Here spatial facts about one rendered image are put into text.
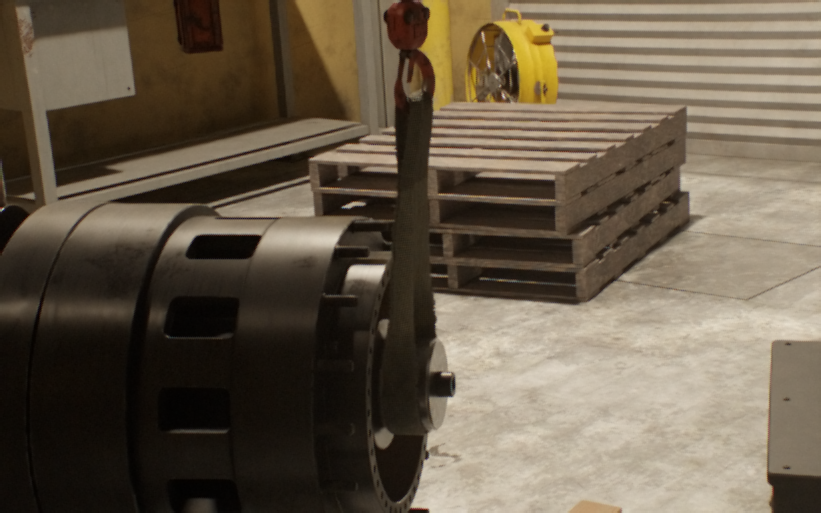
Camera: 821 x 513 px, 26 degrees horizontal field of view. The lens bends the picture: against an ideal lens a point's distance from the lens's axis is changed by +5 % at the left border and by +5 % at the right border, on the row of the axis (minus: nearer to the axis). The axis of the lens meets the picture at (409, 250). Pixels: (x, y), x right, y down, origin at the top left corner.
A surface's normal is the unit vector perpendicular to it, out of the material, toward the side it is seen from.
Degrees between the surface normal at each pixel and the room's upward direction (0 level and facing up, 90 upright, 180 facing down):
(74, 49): 90
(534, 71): 79
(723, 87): 120
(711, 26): 60
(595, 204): 90
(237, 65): 90
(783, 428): 0
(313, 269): 32
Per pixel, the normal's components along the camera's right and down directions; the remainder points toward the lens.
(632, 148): 0.89, 0.07
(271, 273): -0.20, -0.66
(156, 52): 0.77, 0.11
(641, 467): -0.06, -0.97
